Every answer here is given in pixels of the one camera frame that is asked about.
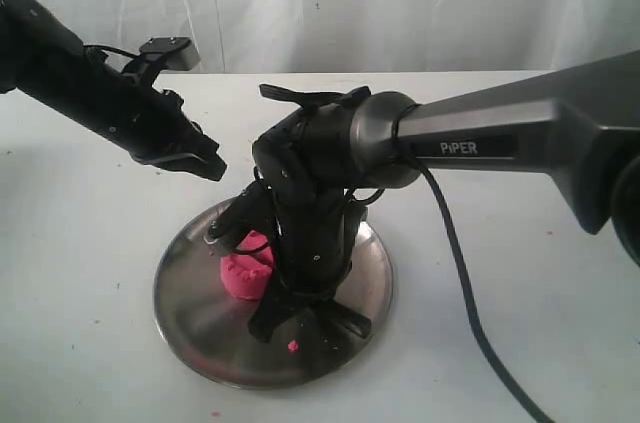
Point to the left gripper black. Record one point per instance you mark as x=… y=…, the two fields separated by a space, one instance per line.
x=75 y=79

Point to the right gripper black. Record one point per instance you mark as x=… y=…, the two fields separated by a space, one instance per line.
x=313 y=246

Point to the pink dough lump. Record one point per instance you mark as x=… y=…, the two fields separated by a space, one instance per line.
x=245 y=276

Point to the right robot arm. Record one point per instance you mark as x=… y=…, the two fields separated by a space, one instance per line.
x=579 y=125

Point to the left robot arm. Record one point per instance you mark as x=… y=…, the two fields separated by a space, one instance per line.
x=17 y=49

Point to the round stainless steel plate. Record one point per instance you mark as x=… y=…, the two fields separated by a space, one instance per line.
x=207 y=329

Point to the white backdrop curtain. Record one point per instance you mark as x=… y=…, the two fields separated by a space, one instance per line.
x=269 y=36

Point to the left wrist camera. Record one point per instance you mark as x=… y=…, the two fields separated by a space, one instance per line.
x=176 y=53

